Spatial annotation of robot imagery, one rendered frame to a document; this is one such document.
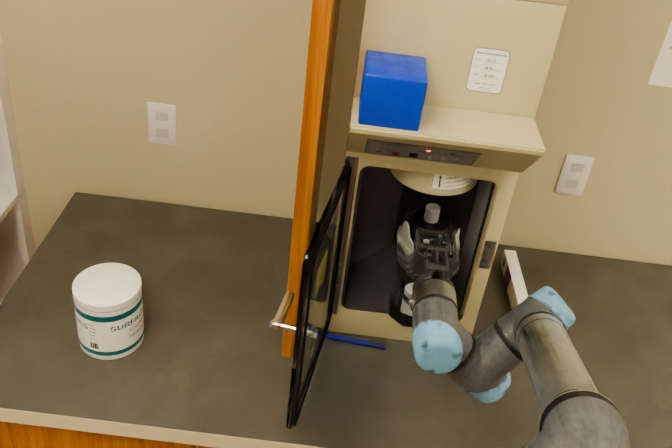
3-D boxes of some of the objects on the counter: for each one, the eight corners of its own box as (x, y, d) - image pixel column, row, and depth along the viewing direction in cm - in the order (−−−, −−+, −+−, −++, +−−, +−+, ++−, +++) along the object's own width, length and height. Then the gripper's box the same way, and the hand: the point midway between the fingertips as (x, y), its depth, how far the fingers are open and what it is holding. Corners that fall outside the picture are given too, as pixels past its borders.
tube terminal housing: (330, 259, 179) (370, -60, 136) (460, 275, 179) (541, -38, 136) (321, 330, 158) (366, -19, 115) (469, 348, 158) (568, 6, 115)
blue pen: (322, 334, 157) (322, 330, 156) (385, 347, 156) (386, 343, 155) (321, 337, 156) (321, 334, 155) (385, 350, 155) (385, 347, 154)
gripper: (486, 276, 121) (474, 208, 139) (391, 264, 121) (391, 197, 139) (475, 314, 126) (465, 243, 143) (384, 303, 126) (385, 234, 143)
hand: (427, 235), depth 142 cm, fingers closed on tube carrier, 10 cm apart
